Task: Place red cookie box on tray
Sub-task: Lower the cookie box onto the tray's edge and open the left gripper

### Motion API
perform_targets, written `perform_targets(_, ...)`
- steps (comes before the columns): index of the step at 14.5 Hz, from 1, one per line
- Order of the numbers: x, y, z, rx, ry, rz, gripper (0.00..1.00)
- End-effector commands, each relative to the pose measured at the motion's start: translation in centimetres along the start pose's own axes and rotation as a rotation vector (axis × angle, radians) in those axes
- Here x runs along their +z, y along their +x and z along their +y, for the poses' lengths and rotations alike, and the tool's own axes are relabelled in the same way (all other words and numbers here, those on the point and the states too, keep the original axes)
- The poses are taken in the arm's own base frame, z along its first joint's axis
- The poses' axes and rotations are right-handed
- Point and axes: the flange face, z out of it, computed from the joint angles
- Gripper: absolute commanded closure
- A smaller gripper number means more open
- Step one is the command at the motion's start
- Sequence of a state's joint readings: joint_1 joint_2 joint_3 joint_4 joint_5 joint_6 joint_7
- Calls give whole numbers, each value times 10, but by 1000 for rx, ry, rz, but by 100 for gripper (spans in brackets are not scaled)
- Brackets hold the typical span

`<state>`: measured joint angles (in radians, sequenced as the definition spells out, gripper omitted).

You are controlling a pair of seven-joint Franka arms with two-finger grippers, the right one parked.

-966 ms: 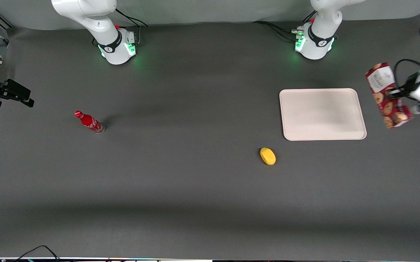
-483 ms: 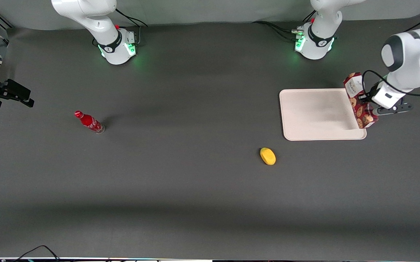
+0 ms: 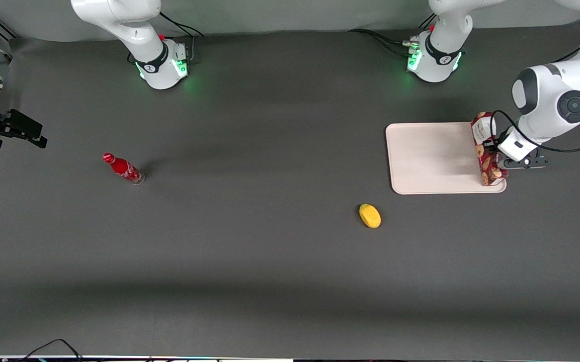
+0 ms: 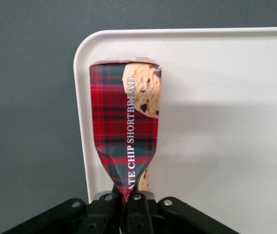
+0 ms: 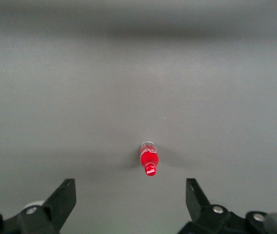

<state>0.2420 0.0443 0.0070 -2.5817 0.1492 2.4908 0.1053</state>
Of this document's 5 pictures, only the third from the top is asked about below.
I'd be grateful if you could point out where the beige plastic tray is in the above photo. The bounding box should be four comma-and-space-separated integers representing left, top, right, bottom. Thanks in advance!
385, 122, 508, 195

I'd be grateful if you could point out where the black base cable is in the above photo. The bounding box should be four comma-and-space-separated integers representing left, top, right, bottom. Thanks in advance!
158, 12, 205, 63
347, 14, 437, 57

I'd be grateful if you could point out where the red cola bottle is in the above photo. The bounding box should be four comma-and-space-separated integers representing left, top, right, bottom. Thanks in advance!
103, 153, 145, 186

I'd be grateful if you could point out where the black cable at table edge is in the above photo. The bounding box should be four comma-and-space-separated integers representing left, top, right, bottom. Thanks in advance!
17, 338, 87, 362

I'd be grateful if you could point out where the red cookie box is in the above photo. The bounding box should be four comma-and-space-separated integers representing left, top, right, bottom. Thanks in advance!
471, 111, 510, 187

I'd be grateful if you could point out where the black right base cable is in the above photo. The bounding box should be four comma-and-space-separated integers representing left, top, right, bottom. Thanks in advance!
158, 12, 205, 63

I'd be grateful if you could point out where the yellow lemon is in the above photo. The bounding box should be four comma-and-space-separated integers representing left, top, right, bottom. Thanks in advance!
359, 203, 382, 229

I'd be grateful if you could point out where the black left base cable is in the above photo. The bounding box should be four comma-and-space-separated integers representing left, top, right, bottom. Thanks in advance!
347, 14, 437, 57

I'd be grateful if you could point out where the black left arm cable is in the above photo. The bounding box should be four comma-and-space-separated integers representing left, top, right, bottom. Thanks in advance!
489, 89, 580, 153

